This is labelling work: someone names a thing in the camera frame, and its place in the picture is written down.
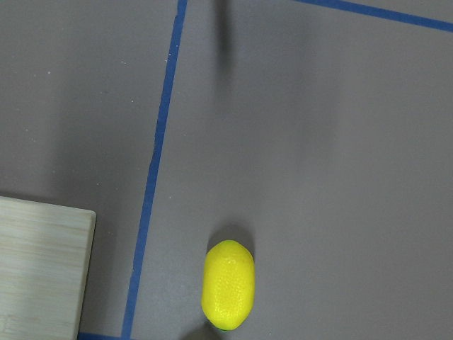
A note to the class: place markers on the yellow lemon right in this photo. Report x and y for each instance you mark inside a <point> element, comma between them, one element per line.
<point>228,285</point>

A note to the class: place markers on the wooden cutting board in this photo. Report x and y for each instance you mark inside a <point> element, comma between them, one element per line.
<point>45,255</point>

